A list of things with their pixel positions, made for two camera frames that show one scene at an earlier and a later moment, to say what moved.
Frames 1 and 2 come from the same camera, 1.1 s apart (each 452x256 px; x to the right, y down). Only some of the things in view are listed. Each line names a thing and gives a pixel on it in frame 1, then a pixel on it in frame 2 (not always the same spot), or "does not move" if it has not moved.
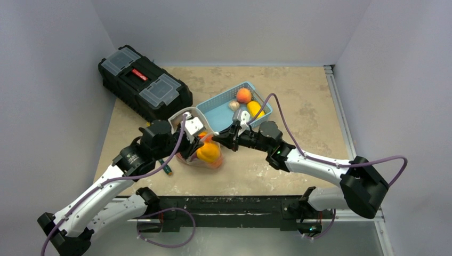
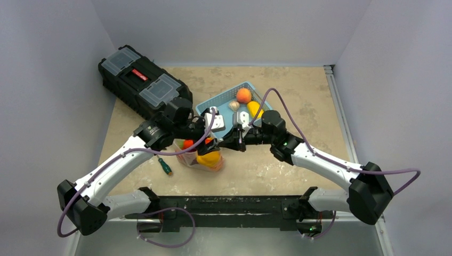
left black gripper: [189, 148] to [203, 147]
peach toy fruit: [243, 95] does not move
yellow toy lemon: [252, 108] does not move
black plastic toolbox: [142, 85] does not move
